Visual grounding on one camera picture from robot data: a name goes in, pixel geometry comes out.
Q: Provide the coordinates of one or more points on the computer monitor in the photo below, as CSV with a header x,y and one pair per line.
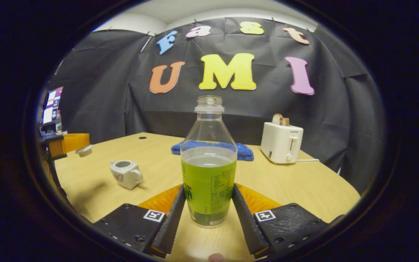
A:
x,y
52,105

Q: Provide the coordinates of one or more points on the white teacup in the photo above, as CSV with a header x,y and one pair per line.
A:
x,y
126,176

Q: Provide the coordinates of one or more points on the black backdrop cloth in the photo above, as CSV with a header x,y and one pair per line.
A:
x,y
322,120

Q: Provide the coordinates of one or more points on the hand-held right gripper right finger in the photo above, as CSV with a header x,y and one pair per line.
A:
x,y
247,225

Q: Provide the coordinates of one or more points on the red-capped plastic bottle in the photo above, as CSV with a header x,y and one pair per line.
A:
x,y
59,123

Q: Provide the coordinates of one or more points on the brown bread slice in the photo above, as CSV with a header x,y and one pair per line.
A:
x,y
286,121

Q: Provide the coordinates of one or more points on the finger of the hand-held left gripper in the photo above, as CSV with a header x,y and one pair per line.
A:
x,y
73,142

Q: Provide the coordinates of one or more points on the pale bread slice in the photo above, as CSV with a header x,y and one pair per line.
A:
x,y
276,119

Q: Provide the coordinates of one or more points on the blue towel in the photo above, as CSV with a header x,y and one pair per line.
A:
x,y
244,152

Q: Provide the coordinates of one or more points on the clear green-label water bottle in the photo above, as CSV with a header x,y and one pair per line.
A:
x,y
209,182

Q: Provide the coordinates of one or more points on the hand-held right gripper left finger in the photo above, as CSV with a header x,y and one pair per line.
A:
x,y
173,225

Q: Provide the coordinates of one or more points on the white toaster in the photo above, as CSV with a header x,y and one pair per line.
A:
x,y
278,145

